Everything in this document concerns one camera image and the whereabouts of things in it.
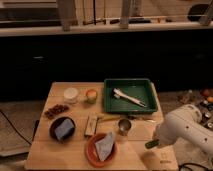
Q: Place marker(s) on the yellow handled utensil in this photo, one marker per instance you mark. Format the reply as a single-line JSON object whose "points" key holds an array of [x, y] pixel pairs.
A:
{"points": [[107, 118]]}

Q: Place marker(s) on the green plastic tray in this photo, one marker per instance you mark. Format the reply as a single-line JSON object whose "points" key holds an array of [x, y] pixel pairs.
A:
{"points": [[139, 88]]}

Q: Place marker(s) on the brown grape bunch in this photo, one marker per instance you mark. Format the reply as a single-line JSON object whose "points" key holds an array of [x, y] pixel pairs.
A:
{"points": [[55, 110]]}

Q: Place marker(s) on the small metal cup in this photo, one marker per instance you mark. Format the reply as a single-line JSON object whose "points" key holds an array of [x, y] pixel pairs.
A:
{"points": [[124, 126]]}

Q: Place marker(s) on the white brush in tray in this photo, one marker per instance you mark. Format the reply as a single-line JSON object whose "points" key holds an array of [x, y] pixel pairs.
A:
{"points": [[119, 94]]}

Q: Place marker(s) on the blue cloth in black bowl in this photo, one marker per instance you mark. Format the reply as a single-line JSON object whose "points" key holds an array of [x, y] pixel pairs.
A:
{"points": [[64, 129]]}

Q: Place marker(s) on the green pepper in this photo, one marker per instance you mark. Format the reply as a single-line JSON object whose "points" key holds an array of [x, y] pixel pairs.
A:
{"points": [[152, 144]]}

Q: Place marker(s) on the blue cloth on orange plate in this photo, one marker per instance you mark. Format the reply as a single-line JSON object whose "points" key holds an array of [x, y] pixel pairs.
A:
{"points": [[104, 146]]}

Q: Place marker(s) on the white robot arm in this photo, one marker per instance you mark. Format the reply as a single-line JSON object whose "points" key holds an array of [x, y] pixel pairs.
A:
{"points": [[184, 122]]}

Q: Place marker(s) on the black bowl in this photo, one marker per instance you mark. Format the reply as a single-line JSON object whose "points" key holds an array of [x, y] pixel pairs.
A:
{"points": [[56, 123]]}

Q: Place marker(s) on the orange plate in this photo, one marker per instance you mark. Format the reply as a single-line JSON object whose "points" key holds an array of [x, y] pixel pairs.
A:
{"points": [[92, 155]]}

